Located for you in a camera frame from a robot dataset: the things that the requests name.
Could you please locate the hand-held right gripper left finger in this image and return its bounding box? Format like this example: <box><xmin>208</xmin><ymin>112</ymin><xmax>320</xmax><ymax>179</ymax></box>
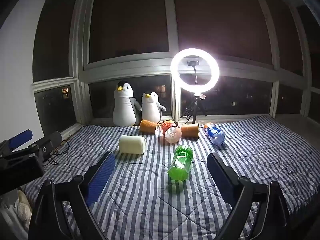
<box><xmin>27</xmin><ymin>151</ymin><xmax>116</xmax><ymax>240</ymax></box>

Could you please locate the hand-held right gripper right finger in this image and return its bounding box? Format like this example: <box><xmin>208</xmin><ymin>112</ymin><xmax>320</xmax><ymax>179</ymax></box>
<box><xmin>207</xmin><ymin>152</ymin><xmax>291</xmax><ymax>240</ymax></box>

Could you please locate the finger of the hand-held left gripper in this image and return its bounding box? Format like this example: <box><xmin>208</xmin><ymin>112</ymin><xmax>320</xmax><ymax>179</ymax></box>
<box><xmin>0</xmin><ymin>129</ymin><xmax>33</xmax><ymax>158</ymax></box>
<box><xmin>24</xmin><ymin>131</ymin><xmax>63</xmax><ymax>161</ymax></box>

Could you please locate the white plastic cup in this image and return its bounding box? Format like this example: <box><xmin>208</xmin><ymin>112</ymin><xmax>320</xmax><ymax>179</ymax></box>
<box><xmin>119</xmin><ymin>135</ymin><xmax>147</xmax><ymax>155</ymax></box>

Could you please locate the brown paper cup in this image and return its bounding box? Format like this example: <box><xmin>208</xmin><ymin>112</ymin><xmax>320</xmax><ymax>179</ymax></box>
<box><xmin>181</xmin><ymin>123</ymin><xmax>200</xmax><ymax>140</ymax></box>

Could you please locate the red orange patterned cup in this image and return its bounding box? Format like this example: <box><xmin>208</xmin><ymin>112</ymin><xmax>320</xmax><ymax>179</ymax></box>
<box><xmin>161</xmin><ymin>120</ymin><xmax>182</xmax><ymax>144</ymax></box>

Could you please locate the orange glitter cup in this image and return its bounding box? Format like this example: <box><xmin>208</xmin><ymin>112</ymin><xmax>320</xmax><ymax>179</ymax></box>
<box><xmin>139</xmin><ymin>119</ymin><xmax>159</xmax><ymax>134</ymax></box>

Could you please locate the white knitted cloth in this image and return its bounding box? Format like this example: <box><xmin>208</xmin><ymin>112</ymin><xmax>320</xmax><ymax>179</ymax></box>
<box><xmin>0</xmin><ymin>189</ymin><xmax>33</xmax><ymax>240</ymax></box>

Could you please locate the green plastic bottle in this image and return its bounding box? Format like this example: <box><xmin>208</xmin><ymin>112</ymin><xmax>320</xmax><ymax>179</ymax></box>
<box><xmin>167</xmin><ymin>145</ymin><xmax>194</xmax><ymax>181</ymax></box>

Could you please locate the striped blanket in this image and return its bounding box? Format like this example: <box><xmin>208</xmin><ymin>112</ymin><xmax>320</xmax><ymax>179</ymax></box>
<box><xmin>21</xmin><ymin>114</ymin><xmax>320</xmax><ymax>240</ymax></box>

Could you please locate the black tripod stand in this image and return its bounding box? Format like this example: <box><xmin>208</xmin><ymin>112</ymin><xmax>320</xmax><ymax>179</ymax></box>
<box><xmin>180</xmin><ymin>60</ymin><xmax>208</xmax><ymax>126</ymax></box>

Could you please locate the large penguin plush toy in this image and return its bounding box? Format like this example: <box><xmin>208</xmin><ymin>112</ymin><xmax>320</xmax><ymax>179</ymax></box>
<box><xmin>112</xmin><ymin>80</ymin><xmax>143</xmax><ymax>126</ymax></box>

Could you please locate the small penguin plush toy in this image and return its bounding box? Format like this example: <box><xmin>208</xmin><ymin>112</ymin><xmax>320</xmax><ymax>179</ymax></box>
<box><xmin>141</xmin><ymin>92</ymin><xmax>167</xmax><ymax>123</ymax></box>

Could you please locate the black cable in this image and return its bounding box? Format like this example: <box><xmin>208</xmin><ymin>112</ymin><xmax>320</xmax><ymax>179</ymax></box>
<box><xmin>42</xmin><ymin>140</ymin><xmax>71</xmax><ymax>166</ymax></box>

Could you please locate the ring light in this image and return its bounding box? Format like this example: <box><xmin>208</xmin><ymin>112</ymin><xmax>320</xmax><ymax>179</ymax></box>
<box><xmin>170</xmin><ymin>48</ymin><xmax>221</xmax><ymax>89</ymax></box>

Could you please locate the white window frame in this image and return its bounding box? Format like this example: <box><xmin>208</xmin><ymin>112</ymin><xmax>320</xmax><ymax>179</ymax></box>
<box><xmin>31</xmin><ymin>0</ymin><xmax>320</xmax><ymax>132</ymax></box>

